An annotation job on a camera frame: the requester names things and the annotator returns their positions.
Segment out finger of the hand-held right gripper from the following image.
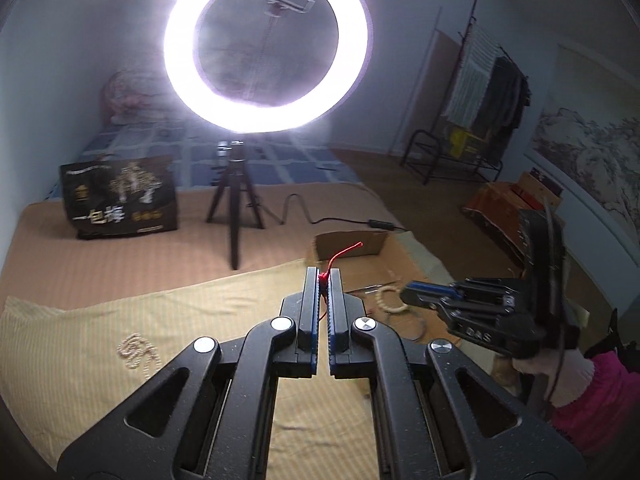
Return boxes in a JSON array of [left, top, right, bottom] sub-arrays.
[[402, 281, 453, 311]]

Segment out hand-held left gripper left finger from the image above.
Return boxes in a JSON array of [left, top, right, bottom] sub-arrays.
[[57, 266, 321, 480]]

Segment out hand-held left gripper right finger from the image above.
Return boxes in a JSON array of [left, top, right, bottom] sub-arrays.
[[327, 266, 586, 480]]

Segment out red cord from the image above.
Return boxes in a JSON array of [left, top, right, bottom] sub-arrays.
[[320, 242, 417, 317]]

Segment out cardboard box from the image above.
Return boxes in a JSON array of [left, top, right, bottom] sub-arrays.
[[305, 229, 451, 346]]

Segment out person's right forearm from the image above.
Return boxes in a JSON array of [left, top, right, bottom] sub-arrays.
[[550, 350, 640, 456]]

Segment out person's right hand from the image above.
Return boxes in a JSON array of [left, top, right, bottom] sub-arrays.
[[515, 342, 596, 408]]

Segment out thin dark bangle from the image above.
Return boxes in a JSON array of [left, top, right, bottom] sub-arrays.
[[397, 307, 427, 342]]

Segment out orange box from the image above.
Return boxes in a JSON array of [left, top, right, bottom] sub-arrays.
[[462, 172, 563, 261]]

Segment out black tripod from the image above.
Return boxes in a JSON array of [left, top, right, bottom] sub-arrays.
[[205, 140, 266, 271]]

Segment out yellow box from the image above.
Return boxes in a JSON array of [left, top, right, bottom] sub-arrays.
[[447, 127, 483, 158]]

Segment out black clothes rack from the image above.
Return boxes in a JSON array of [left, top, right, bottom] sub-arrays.
[[402, 0, 531, 186]]

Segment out blue checked bedsheet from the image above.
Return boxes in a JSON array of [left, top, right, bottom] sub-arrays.
[[52, 120, 361, 196]]

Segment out brown leaning board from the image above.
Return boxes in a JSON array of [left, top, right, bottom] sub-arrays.
[[390, 7, 463, 156]]

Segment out dark hanging clothes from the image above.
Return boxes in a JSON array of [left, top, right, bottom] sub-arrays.
[[475, 56, 531, 136]]

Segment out striped towel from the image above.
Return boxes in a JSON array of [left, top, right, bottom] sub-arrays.
[[445, 25, 501, 123]]

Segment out black printed bag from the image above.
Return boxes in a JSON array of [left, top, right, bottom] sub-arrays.
[[60, 156, 181, 241]]

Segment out yellow striped cloth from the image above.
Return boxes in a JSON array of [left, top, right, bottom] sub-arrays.
[[0, 232, 501, 480]]

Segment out patterned pillow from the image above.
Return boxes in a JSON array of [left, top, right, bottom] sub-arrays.
[[100, 70, 171, 126]]

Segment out phone holder clamp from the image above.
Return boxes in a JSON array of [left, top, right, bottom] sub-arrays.
[[245, 0, 317, 106]]

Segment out black power cable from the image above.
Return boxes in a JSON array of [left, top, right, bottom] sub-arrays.
[[247, 195, 371, 226]]

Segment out white bead necklace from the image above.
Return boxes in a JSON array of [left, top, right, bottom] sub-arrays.
[[116, 332, 162, 382]]

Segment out landscape wall scroll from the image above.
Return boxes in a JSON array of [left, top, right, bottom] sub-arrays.
[[522, 42, 640, 241]]

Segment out white ring light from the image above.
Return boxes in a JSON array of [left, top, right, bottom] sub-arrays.
[[164, 0, 374, 135]]

